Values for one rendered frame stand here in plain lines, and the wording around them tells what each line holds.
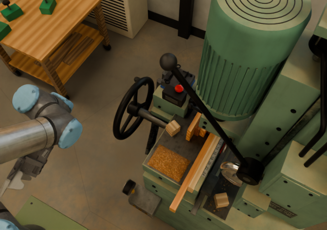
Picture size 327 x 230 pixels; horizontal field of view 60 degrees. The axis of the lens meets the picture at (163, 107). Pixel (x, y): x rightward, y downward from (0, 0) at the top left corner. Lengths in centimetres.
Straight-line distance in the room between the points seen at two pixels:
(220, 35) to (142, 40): 202
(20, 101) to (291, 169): 75
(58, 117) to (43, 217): 55
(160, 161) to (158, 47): 162
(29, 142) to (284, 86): 61
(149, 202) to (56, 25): 128
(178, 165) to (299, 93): 51
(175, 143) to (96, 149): 109
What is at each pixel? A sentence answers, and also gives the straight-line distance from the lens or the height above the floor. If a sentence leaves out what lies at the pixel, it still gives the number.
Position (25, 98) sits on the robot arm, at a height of 112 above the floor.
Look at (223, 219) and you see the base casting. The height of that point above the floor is 80.
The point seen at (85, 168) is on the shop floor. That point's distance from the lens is 200.
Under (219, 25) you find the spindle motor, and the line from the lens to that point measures 53.
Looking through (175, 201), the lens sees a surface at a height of 94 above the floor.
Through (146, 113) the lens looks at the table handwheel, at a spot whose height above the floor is 83.
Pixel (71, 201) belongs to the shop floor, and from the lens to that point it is 196.
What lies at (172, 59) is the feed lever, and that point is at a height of 142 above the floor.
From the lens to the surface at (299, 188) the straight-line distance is 63.
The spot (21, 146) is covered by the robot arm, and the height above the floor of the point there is 118.
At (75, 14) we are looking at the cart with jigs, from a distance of 205.
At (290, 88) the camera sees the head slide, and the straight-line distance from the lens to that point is 58.
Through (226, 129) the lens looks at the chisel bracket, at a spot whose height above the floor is 107.
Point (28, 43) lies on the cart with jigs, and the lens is 196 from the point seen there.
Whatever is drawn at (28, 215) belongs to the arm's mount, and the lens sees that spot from 133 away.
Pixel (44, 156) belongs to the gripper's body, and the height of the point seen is 91.
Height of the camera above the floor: 184
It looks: 60 degrees down
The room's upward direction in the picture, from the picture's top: straight up
